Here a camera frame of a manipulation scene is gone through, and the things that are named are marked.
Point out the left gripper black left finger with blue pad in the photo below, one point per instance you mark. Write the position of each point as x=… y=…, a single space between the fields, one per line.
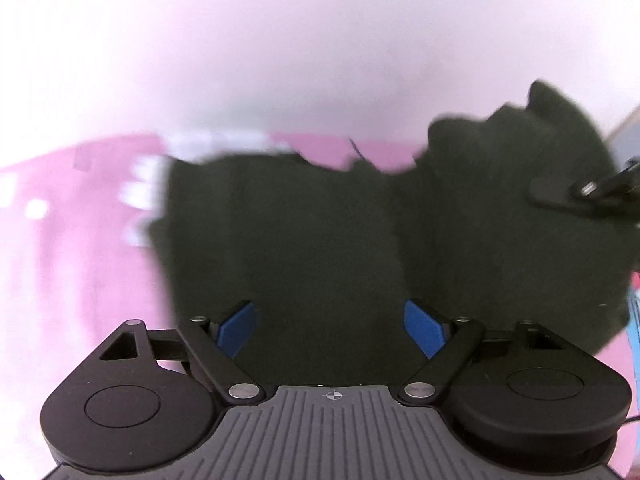
x=212 y=348

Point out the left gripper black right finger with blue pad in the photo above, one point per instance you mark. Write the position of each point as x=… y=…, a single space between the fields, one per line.
x=446 y=343

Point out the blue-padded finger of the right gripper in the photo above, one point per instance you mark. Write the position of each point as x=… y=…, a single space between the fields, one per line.
x=557 y=193

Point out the dark green knit sweater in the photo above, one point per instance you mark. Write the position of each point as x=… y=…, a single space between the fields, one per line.
x=473 y=245

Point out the pink floral bed sheet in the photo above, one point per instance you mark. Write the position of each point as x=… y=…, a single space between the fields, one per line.
x=75 y=239

